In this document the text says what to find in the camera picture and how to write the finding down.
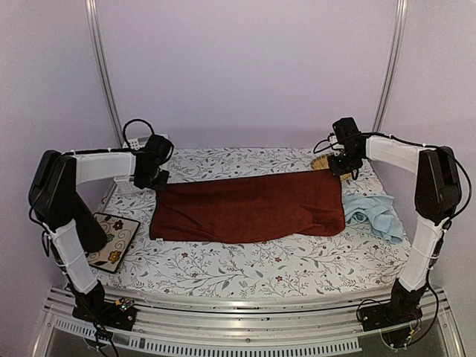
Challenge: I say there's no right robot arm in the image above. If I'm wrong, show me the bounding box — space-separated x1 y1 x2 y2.
328 118 462 324

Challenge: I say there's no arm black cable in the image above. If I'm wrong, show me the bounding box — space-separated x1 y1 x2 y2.
386 133 470 231
121 118 157 150

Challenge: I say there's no floral square ceramic plate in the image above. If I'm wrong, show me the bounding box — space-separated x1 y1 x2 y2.
86 212 141 274

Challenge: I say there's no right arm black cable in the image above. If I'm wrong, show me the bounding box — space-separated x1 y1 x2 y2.
386 133 470 231

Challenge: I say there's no woven bamboo tray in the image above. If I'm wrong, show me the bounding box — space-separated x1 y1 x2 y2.
310 154 352 181

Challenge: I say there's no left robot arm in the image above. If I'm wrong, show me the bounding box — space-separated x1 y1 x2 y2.
28 134 174 323

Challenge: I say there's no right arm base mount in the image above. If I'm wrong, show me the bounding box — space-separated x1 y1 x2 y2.
356 299 423 332

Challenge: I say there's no aluminium frame post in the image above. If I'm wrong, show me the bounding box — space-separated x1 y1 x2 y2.
85 0 122 145
372 0 408 132

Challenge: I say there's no light blue towel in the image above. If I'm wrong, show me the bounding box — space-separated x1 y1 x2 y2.
341 193 405 244

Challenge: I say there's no front aluminium rail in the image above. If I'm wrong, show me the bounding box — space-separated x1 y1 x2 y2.
32 287 466 356

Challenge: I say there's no left aluminium frame post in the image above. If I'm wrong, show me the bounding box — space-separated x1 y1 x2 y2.
85 0 122 145

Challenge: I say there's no dark red towel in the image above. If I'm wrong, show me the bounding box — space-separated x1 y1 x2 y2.
149 170 346 244

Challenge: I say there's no floral patterned table mat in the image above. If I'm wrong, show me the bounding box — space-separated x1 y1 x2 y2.
92 148 411 299

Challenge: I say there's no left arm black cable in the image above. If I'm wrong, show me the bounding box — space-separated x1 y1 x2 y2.
121 118 157 150

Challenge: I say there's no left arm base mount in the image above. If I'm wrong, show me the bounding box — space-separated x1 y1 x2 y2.
72 297 138 331

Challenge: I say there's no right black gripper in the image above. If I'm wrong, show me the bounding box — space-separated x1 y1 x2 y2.
329 148 364 176

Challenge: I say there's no right aluminium frame post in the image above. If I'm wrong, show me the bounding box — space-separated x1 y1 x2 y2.
372 0 408 132

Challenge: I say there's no white perforated plastic basket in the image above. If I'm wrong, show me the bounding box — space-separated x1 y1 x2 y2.
113 137 152 195

